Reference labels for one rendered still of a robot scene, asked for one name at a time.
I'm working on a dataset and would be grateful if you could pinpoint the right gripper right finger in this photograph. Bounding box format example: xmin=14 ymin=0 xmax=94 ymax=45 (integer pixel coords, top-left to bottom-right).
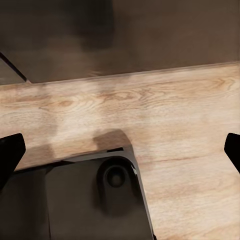
xmin=224 ymin=133 xmax=240 ymax=173

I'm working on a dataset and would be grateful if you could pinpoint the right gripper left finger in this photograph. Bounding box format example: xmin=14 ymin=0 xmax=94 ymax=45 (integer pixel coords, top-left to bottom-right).
xmin=0 ymin=133 xmax=26 ymax=193

